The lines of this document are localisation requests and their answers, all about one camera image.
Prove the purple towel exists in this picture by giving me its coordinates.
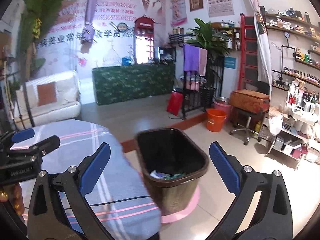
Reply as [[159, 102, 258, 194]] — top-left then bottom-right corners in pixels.
[[183, 44, 200, 72]]

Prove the blue striped blanket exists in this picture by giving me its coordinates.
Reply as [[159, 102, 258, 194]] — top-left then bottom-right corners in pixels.
[[7, 119, 162, 240]]

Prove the black iron bed frame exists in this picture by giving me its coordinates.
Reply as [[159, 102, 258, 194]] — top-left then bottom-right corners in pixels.
[[0, 70, 35, 130]]

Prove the wooden wall shelf with boxes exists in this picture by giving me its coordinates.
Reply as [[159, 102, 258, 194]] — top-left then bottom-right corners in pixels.
[[260, 6, 320, 40]]

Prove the large printed wall poster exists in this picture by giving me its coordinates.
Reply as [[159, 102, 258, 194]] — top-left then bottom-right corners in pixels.
[[37, 0, 168, 80]]

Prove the red telephone booth cabinet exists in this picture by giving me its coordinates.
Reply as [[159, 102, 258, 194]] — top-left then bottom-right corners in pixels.
[[134, 17, 154, 64]]

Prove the red ladder shelf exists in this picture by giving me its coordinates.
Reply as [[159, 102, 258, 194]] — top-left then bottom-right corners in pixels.
[[237, 14, 259, 90]]

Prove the white hanging cloth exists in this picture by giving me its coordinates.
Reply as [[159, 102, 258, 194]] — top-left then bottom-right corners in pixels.
[[241, 0, 273, 90]]

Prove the white shopping bag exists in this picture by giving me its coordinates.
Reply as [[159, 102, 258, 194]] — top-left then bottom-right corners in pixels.
[[269, 116, 284, 135]]

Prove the green potted plant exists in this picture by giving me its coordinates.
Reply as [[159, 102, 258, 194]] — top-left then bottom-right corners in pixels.
[[186, 18, 230, 60]]

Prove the wooden corner shelf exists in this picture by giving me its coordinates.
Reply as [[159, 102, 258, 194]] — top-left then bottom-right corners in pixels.
[[210, 21, 242, 50]]

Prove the pink towel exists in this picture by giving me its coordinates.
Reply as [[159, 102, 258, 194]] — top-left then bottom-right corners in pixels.
[[199, 47, 208, 77]]

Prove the green patterned counter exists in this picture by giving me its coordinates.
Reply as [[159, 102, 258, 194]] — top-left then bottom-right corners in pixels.
[[92, 64, 175, 105]]

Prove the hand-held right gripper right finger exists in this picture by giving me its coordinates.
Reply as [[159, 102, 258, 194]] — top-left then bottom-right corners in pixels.
[[209, 141, 293, 240]]

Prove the purple folded umbrella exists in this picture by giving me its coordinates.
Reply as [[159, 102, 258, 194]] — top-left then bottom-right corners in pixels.
[[81, 0, 100, 53]]

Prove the small black bottle shelf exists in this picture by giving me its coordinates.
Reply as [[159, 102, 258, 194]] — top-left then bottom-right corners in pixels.
[[168, 27, 185, 47]]

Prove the black pipe fixture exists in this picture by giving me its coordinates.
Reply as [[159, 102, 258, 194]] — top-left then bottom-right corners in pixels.
[[280, 31, 300, 75]]

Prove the white cushion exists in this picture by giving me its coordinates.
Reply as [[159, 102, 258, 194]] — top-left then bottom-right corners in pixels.
[[56, 76, 78, 100]]

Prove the black and brown wastebasket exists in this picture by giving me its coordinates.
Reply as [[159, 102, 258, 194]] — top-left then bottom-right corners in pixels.
[[135, 127, 210, 217]]

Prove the pink portrait wall poster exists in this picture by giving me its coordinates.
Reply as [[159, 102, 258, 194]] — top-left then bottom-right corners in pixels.
[[170, 0, 188, 27]]

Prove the orange patterned case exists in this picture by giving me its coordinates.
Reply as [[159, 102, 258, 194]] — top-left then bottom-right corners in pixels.
[[229, 89, 270, 114]]

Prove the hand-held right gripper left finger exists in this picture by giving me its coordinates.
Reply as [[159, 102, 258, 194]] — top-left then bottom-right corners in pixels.
[[27, 142, 118, 240]]

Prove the stack of pink basins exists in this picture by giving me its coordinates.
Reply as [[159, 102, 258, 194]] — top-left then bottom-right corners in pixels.
[[185, 77, 200, 92]]

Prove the brown cushion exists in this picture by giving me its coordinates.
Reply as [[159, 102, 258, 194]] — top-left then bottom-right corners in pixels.
[[37, 82, 57, 107]]

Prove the white wicker sofa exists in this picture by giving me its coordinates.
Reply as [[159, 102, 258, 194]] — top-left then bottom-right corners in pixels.
[[14, 70, 82, 127]]

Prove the orange bucket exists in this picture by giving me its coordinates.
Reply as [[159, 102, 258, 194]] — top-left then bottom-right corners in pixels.
[[206, 108, 227, 132]]

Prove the chrome swivel stool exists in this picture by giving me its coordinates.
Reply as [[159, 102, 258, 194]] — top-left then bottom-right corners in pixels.
[[229, 107, 265, 146]]

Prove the black photo frame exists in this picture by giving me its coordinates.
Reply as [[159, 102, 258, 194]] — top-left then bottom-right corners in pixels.
[[157, 47, 177, 62]]

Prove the black metal rack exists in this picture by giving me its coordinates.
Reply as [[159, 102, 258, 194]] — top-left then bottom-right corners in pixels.
[[181, 44, 225, 120]]

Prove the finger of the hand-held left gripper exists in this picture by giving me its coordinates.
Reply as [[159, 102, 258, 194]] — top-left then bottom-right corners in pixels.
[[0, 128, 35, 152], [5, 135, 61, 167]]

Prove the red waste bin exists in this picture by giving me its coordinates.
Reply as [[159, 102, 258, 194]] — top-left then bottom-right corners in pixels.
[[167, 91, 184, 116]]

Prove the person's left hand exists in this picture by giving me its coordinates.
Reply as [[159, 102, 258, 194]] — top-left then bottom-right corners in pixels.
[[0, 182, 25, 217]]

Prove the wooden wall shelf with bottles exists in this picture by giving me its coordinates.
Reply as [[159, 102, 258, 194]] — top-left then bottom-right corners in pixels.
[[271, 69, 320, 92]]

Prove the black cable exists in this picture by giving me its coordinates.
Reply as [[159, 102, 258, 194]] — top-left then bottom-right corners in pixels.
[[57, 196, 154, 212]]

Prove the white trolley rack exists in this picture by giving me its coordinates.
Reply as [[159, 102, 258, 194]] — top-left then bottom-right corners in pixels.
[[266, 90, 320, 165]]

